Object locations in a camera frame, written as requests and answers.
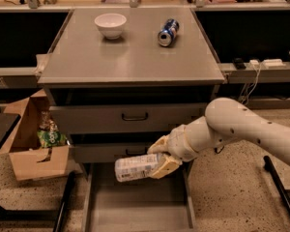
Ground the grey middle drawer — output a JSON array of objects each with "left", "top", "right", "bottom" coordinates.
[{"left": 70, "top": 142, "right": 151, "bottom": 163}]

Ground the brown cardboard box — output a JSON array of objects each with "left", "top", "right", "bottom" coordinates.
[{"left": 1, "top": 90, "right": 78, "bottom": 181}]

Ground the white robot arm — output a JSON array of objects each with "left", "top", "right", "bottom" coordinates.
[{"left": 185, "top": 98, "right": 290, "bottom": 166}]

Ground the white power strip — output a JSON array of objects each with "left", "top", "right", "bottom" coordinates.
[{"left": 262, "top": 59, "right": 283, "bottom": 69}]

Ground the grey drawer cabinet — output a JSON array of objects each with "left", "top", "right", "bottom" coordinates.
[{"left": 37, "top": 7, "right": 225, "bottom": 179}]

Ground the blue soda can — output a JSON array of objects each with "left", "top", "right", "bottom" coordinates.
[{"left": 158, "top": 18, "right": 180, "bottom": 47}]

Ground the black small table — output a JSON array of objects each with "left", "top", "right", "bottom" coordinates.
[{"left": 0, "top": 112, "right": 21, "bottom": 162}]

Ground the black metal stand leg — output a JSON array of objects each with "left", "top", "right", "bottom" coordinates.
[{"left": 0, "top": 171, "right": 75, "bottom": 232}]

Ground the black chair base leg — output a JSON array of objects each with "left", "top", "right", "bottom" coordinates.
[{"left": 263, "top": 156, "right": 290, "bottom": 217}]

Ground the clear plastic water bottle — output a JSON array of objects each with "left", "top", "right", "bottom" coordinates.
[{"left": 114, "top": 154, "right": 162, "bottom": 182}]

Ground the grey open bottom drawer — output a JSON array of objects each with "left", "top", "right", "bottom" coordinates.
[{"left": 81, "top": 162, "right": 197, "bottom": 232}]

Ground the grey top drawer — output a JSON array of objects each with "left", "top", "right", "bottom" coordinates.
[{"left": 50, "top": 103, "right": 206, "bottom": 134}]

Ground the white ceramic bowl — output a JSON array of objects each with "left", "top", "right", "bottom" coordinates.
[{"left": 94, "top": 14, "right": 127, "bottom": 40}]

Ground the green snack bag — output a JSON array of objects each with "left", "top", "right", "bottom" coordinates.
[{"left": 37, "top": 130, "right": 66, "bottom": 148}]

